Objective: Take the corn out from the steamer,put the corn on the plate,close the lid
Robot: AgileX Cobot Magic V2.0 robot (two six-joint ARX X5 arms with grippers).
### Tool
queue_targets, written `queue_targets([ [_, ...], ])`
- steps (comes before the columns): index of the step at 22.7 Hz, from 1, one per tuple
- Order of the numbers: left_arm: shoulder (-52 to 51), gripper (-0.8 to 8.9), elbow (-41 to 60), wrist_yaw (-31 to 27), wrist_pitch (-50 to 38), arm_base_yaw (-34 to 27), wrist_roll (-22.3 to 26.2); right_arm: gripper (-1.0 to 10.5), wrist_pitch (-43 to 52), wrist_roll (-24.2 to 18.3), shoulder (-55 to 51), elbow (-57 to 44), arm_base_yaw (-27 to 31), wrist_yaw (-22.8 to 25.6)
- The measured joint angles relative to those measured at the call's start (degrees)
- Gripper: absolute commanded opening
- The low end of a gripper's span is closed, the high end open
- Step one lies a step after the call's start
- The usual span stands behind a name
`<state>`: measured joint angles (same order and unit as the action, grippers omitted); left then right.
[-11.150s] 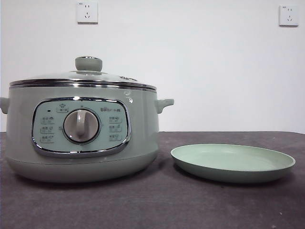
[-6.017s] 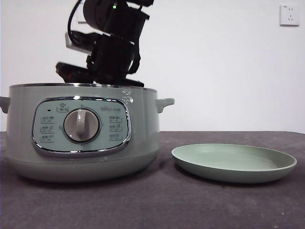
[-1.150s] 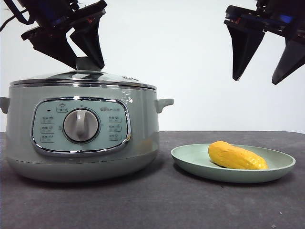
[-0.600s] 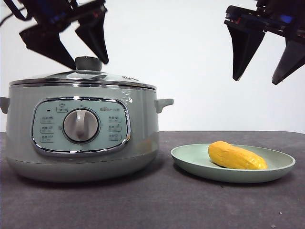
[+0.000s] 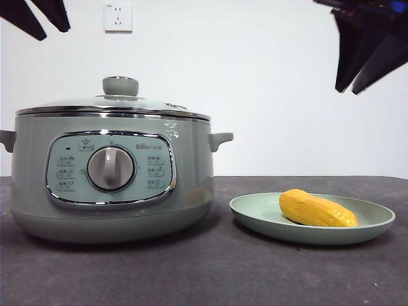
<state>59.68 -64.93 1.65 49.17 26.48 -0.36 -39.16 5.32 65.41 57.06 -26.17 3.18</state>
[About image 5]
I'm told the glass steamer lid green knob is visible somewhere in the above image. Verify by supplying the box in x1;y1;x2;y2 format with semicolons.
15;75;212;122

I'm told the yellow corn cob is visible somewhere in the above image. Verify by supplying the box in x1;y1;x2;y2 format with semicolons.
279;188;360;228

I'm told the pale green round plate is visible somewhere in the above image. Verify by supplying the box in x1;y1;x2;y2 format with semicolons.
228;191;397;246

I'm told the pale green electric steamer pot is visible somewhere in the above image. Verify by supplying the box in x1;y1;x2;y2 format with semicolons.
0;114;235;245

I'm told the white wall socket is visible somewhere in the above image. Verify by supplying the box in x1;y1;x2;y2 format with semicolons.
102;2;133;34

